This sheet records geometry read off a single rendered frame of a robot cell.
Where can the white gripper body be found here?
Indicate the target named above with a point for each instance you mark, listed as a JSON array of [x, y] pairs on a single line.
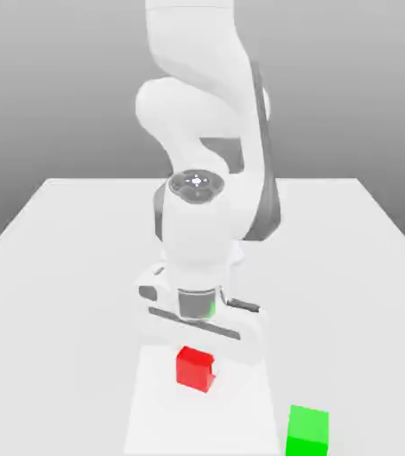
[[202, 336]]

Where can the small red cube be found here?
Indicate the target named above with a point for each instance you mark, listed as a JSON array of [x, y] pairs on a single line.
[[192, 370]]

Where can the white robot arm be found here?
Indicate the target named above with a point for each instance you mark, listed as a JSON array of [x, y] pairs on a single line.
[[195, 235]]

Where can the small green cube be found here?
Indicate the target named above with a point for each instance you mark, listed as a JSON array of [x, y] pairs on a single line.
[[307, 429]]

